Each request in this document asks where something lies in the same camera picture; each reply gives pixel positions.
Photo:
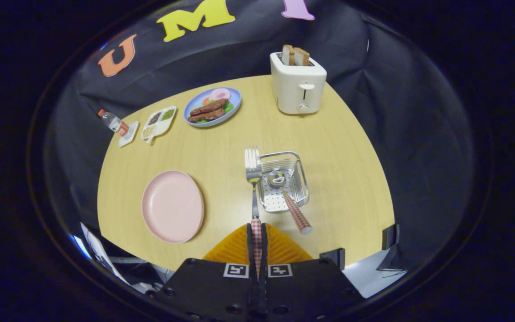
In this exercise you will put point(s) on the brown meat strip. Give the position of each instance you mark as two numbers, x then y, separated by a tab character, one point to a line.
209	107
206	115

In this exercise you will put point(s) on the blue plate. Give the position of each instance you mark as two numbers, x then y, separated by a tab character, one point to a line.
235	100

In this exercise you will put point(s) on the pink ham slice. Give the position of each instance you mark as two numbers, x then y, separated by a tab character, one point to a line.
220	94

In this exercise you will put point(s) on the white toaster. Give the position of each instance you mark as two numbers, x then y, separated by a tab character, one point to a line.
297	91

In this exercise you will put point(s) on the white divided condiment dish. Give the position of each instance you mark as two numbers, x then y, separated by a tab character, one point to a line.
159	120

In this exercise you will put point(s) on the green lettuce leaf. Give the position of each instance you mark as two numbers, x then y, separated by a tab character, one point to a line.
229	107

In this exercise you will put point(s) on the clear water bottle red label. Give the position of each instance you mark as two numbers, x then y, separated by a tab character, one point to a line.
113	122

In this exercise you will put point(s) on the small white square dish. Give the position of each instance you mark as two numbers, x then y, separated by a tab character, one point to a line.
128	134

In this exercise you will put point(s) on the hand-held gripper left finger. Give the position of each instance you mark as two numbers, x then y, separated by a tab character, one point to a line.
250	250

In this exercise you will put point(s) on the black table bracket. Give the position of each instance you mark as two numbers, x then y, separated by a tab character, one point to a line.
333	258
390	236

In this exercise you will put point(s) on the pink plate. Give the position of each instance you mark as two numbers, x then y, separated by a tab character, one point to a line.
172	208

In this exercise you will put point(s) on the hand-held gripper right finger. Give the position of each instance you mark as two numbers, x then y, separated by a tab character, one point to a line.
264	250

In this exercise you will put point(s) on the toast slice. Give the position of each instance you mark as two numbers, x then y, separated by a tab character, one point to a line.
288	55
301	57

